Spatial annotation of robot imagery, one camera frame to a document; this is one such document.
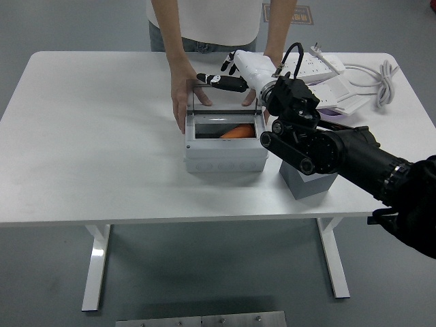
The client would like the long white power strip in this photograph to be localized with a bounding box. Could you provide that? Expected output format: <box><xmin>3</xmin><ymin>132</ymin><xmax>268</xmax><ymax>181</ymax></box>
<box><xmin>281</xmin><ymin>56</ymin><xmax>345</xmax><ymax>84</ymax></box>

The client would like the person's left hand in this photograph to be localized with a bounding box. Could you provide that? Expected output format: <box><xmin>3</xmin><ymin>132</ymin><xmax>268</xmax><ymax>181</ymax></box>
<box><xmin>241</xmin><ymin>50</ymin><xmax>284</xmax><ymax>124</ymax></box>

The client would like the white power cord with plug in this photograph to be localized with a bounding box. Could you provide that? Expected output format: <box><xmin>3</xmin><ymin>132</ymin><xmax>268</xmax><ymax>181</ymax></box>
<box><xmin>308</xmin><ymin>42</ymin><xmax>400</xmax><ymax>110</ymax></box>

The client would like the person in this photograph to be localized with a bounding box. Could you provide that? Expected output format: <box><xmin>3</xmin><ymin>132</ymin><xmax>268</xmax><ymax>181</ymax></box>
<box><xmin>146</xmin><ymin>0</ymin><xmax>265</xmax><ymax>54</ymax></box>

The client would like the brown floor sign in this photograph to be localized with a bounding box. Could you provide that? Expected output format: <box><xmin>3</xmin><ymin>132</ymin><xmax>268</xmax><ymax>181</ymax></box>
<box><xmin>262</xmin><ymin>3</ymin><xmax>314</xmax><ymax>25</ymax></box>

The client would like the transparent smoky box lid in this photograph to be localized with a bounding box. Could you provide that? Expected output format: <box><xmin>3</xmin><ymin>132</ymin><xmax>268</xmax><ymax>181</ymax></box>
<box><xmin>186</xmin><ymin>78</ymin><xmax>263</xmax><ymax>116</ymax></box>

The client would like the person's right hand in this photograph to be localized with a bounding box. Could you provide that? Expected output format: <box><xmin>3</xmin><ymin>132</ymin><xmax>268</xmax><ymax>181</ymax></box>
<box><xmin>170</xmin><ymin>66</ymin><xmax>214</xmax><ymax>135</ymax></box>

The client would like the white table leg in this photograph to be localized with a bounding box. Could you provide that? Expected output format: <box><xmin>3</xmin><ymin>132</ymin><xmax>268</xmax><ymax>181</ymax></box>
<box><xmin>315</xmin><ymin>217</ymin><xmax>351</xmax><ymax>299</ymax></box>
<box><xmin>80</xmin><ymin>223</ymin><xmax>112</xmax><ymax>312</ymax></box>

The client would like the orange cylinder battery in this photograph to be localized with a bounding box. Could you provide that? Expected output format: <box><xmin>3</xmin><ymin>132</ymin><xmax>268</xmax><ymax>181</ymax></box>
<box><xmin>219</xmin><ymin>125</ymin><xmax>255</xmax><ymax>139</ymax></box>

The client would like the small white socket panel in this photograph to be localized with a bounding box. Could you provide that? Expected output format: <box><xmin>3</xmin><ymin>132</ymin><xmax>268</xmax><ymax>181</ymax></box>
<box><xmin>308</xmin><ymin>76</ymin><xmax>352</xmax><ymax>110</ymax></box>

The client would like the grey block holder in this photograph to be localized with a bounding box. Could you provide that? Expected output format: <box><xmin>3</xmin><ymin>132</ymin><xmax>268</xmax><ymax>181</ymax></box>
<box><xmin>279</xmin><ymin>159</ymin><xmax>337</xmax><ymax>201</ymax></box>

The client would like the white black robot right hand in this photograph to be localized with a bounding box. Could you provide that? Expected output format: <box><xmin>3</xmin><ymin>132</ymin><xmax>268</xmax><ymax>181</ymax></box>
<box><xmin>196</xmin><ymin>49</ymin><xmax>279</xmax><ymax>96</ymax></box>

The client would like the grey electrical junction box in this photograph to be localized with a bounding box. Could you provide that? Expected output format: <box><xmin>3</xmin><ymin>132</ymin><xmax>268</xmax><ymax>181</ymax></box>
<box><xmin>183</xmin><ymin>114</ymin><xmax>270</xmax><ymax>174</ymax></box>

